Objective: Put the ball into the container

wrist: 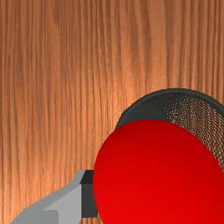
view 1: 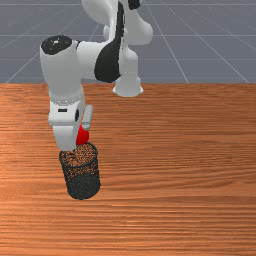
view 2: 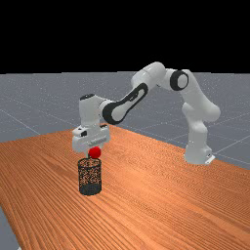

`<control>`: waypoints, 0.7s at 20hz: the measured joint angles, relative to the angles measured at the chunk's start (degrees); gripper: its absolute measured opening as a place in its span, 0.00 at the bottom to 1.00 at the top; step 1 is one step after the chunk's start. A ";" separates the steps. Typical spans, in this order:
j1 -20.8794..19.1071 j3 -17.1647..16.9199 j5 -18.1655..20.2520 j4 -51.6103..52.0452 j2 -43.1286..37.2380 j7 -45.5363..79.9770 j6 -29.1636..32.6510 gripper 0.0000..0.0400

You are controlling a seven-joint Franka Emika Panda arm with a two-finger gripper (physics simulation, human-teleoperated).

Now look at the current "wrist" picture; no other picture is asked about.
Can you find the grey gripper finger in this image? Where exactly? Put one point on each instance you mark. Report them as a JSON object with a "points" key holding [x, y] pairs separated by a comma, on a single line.
{"points": [[62, 205]]}

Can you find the dark mesh basket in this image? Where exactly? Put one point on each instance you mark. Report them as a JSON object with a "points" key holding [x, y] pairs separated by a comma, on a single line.
{"points": [[186, 109]]}

